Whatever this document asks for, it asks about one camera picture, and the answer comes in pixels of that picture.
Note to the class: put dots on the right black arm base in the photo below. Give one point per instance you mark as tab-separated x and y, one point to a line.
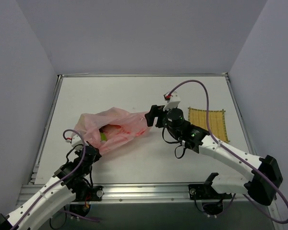
204	192

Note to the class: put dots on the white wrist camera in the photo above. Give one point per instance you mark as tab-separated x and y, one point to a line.
76	142
172	100

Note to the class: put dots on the pink plastic bag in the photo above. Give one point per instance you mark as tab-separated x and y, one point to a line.
119	126

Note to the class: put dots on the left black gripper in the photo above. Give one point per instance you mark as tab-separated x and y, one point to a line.
91	152

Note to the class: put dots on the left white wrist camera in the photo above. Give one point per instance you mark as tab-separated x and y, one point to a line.
76	142

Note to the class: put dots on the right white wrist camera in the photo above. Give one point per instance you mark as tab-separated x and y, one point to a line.
172	100

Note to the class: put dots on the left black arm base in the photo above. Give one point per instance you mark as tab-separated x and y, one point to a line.
89	194

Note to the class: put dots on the green fake fruit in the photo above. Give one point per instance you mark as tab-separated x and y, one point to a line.
103	137

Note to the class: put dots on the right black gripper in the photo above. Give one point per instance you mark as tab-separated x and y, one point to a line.
158	117

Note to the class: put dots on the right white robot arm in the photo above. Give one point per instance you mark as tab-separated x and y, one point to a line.
257	177

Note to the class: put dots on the aluminium front rail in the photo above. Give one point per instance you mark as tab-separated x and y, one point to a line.
148	193

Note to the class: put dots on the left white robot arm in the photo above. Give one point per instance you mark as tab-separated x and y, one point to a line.
67	184

